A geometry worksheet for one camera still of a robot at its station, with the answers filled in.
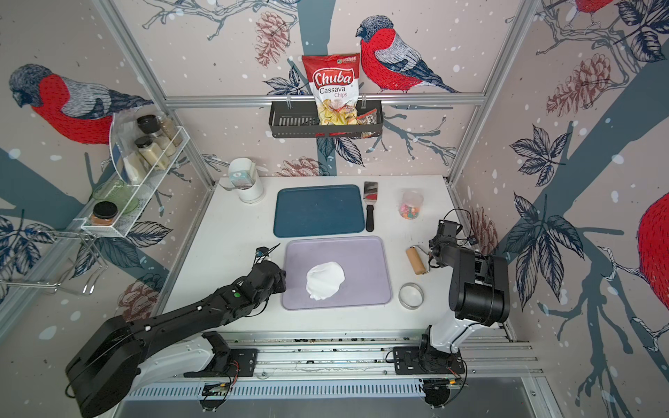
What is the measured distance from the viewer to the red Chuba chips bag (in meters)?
0.80

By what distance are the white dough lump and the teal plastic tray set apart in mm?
143

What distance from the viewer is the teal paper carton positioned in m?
1.06

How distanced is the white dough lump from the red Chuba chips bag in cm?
52

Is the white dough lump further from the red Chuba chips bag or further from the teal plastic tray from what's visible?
the red Chuba chips bag

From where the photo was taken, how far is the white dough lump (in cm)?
88

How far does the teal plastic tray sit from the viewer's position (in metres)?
1.06
